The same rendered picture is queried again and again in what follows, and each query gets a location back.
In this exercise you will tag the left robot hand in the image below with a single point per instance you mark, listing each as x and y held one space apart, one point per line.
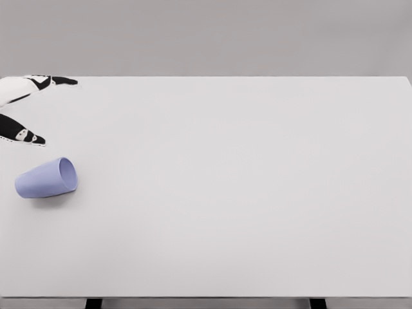
13 87

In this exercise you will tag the lavender plastic cup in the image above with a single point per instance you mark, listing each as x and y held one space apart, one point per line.
42 180

